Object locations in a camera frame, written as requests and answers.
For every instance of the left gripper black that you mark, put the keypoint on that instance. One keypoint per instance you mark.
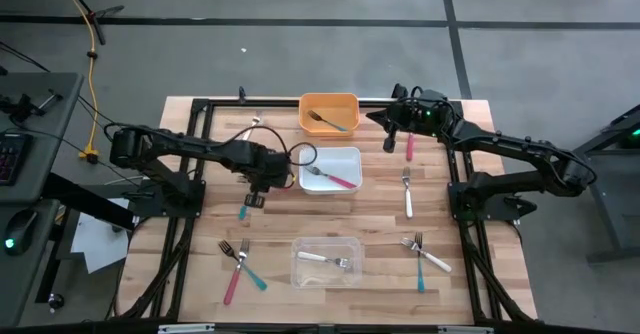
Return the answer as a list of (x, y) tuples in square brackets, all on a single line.
[(265, 166)]

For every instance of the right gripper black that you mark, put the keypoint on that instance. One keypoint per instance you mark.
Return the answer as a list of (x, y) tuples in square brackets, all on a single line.
[(422, 114)]

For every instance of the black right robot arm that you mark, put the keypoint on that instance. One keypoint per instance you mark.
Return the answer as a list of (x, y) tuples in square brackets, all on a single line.
[(525, 151)]

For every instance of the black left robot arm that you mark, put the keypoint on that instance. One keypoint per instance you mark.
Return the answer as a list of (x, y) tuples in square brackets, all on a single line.
[(175, 146)]

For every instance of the orange plastic bin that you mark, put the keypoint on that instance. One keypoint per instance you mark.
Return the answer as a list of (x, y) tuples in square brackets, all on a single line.
[(345, 109)]

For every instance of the white plastic bin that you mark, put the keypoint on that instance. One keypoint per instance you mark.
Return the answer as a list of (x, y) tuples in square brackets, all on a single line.
[(340, 164)]

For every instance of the clear plastic bin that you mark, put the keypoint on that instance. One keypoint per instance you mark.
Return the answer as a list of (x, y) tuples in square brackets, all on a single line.
[(325, 279)]

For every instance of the white paper sheet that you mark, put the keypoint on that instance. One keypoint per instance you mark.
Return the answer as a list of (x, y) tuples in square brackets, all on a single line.
[(97, 246)]

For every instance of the black caster wheel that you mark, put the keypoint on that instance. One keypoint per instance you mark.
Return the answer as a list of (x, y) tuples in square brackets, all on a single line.
[(55, 301)]

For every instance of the dark grey side desk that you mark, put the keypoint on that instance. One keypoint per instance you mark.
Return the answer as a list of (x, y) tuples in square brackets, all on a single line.
[(40, 274)]

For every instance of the dark metal cart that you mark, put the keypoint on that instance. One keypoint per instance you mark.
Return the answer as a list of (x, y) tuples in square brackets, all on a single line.
[(610, 199)]

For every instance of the black computer mouse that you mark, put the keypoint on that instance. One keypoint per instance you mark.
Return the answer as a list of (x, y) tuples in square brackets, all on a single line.
[(22, 229)]

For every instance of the black tripod stand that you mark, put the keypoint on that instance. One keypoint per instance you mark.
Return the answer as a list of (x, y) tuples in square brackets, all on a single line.
[(95, 21)]

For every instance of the black computer keyboard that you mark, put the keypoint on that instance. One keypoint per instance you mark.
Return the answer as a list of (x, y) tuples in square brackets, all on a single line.
[(12, 159)]

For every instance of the small black frame clamp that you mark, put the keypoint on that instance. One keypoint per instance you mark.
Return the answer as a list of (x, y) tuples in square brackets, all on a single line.
[(398, 90), (242, 94)]

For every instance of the black aluminium table frame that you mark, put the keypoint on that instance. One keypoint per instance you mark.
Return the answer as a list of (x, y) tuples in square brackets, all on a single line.
[(225, 103)]

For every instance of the silver metal bracket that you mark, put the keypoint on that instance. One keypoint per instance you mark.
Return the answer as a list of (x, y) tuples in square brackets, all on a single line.
[(465, 330), (185, 329)]

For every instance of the black desk clamp mount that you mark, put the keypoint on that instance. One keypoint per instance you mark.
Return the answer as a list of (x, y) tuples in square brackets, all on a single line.
[(20, 108)]

